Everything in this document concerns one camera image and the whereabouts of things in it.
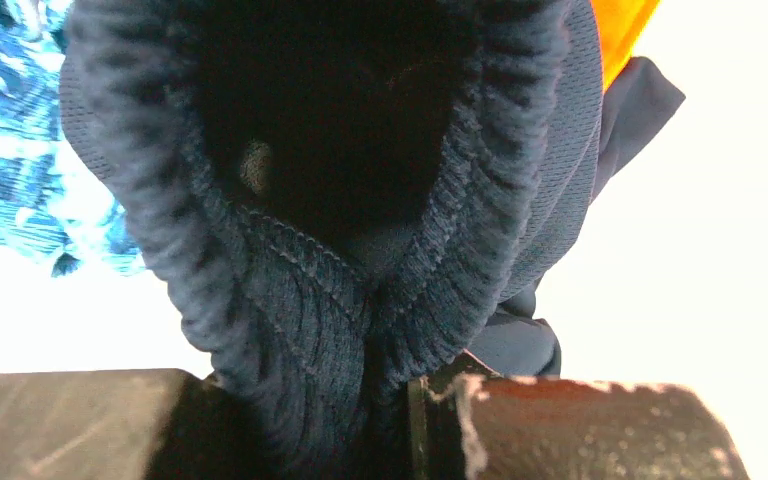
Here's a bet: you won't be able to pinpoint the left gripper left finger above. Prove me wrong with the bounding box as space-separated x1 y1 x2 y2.
0 369 239 479

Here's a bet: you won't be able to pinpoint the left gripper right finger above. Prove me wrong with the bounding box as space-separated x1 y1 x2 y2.
407 354 748 479

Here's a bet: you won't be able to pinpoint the navy shorts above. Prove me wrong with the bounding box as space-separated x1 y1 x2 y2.
60 1 684 479

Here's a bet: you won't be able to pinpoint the blue patterned shorts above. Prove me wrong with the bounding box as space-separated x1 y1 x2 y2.
0 1 144 277

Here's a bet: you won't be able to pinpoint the orange shorts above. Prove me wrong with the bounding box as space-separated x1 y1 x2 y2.
591 0 660 91

